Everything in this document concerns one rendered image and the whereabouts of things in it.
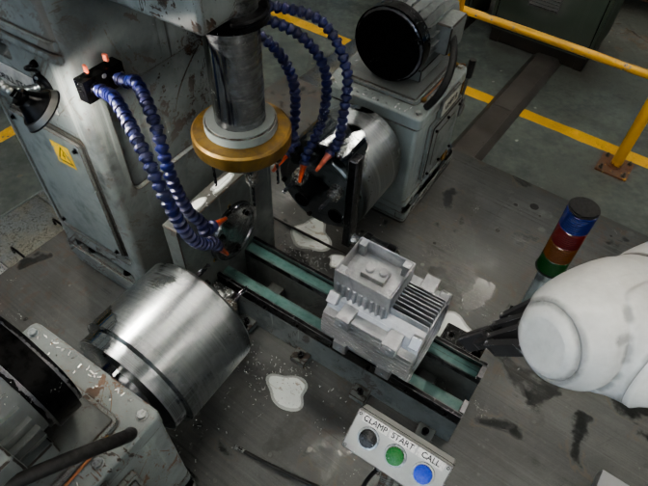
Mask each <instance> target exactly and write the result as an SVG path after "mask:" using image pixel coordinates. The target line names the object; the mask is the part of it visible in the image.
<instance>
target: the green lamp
mask: <svg viewBox="0 0 648 486"><path fill-rule="evenodd" d="M570 263H571V262H570ZM570 263H568V264H565V265H559V264H555V263H553V262H551V261H549V260H548V259H547V258H546V256H545V255H544V249H543V251H542V253H541V255H540V257H539V258H538V260H537V266H538V268H539V270H540V271H541V272H542V273H543V274H545V275H547V276H550V277H556V276H558V275H560V274H561V273H563V272H565V271H566V269H567V268H568V266H569V264H570Z"/></svg>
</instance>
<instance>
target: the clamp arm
mask: <svg viewBox="0 0 648 486"><path fill-rule="evenodd" d="M364 159H365V157H364V156H363V155H361V154H359V153H357V152H356V153H355V154H354V155H353V156H352V157H351V158H350V159H349V162H348V163H347V164H346V169H348V174H347V184H346V196H345V207H344V216H343V217H342V222H343V229H342V239H341V244H342V245H344V246H346V247H349V246H350V245H351V244H353V243H354V241H353V240H351V238H352V239H355V238H356V236H358V235H356V226H357V218H358V209H359V201H360V193H361V184H362V176H363V167H364ZM353 235H355V236H353ZM351 242H352V243H351ZM353 245H354V244H353Z"/></svg>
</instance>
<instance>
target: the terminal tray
mask: <svg viewBox="0 0 648 486"><path fill-rule="evenodd" d="M363 241H365V242H366V243H365V244H363V243H362V242H363ZM406 263H410V266H409V267H408V266H406ZM341 266H344V267H345V270H341ZM415 268H416V264H415V263H414V262H412V261H411V260H409V259H407V258H405V257H403V256H400V255H398V254H396V253H394V252H392V251H390V250H388V249H386V248H384V247H382V246H380V245H378V244H376V243H374V242H372V241H370V240H368V239H366V238H364V237H361V238H360V239H359V241H358V242H357V243H356V244H355V245H354V247H353V248H352V249H351V250H350V252H349V253H348V254H347V255H346V256H345V258H344V259H343V260H342V261H341V262H340V264H339V265H338V266H337V268H336V269H335V274H334V290H335V291H337V292H340V293H341V298H343V297H346V301H349V300H352V304H355V303H357V306H358V307H360V306H362V307H363V310H364V311H365V310H366V309H368V312H369V313H372V312H374V316H377V315H379V316H380V319H381V320H382V319H384V318H385V319H387V318H388V316H389V314H390V312H391V308H392V307H393V304H395V301H396V299H398V296H400V294H401V292H402V291H403V289H404V288H405V286H407V284H408V283H409V282H410V281H411V280H412V277H413V275H414V271H415ZM387 290H389V291H390V292H391V294H387V293H386V291H387Z"/></svg>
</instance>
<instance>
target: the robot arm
mask: <svg viewBox="0 0 648 486"><path fill-rule="evenodd" d="M509 315H511V316H509ZM499 318H500V319H499V320H496V321H494V322H493V324H492V325H488V326H485V327H482V328H479V329H475V330H472V331H469V332H466V333H463V334H461V336H460V337H459V338H458V341H459V342H460V343H461V344H462V345H463V346H464V347H465V348H466V349H467V350H468V351H469V352H473V351H476V350H481V349H484V348H487V349H488V350H489V351H490V352H491V353H492V354H493V355H494V356H501V357H525V359H526V362H527V363H528V365H529V366H530V367H531V369H532V370H533V371H534V372H535V373H536V374H537V375H538V376H539V377H541V378H542V379H544V380H545V381H547V382H549V383H551V384H553V385H556V386H559V387H561V388H564V389H568V390H572V391H577V392H594V393H599V394H602V395H605V396H607V397H610V398H612V399H614V400H617V401H619V402H620V403H622V404H624V405H625V406H627V407H628V408H637V407H643V408H648V242H645V243H643V244H640V245H638V246H635V247H633V248H631V249H630V250H628V251H626V252H624V253H622V254H621V255H619V256H607V257H602V258H599V259H595V260H591V261H588V262H586V263H584V264H581V265H579V266H576V267H574V268H572V269H569V270H567V271H565V272H563V273H561V274H560V275H558V276H556V277H554V278H553V279H551V280H549V281H548V282H547V283H545V284H544V285H542V286H541V287H540V288H539V289H538V290H536V291H535V292H534V294H533V295H532V297H531V298H530V299H528V300H526V301H524V302H523V303H521V304H518V305H516V306H514V307H512V308H511V309H508V310H505V311H503V312H502V313H501V314H500V315H499Z"/></svg>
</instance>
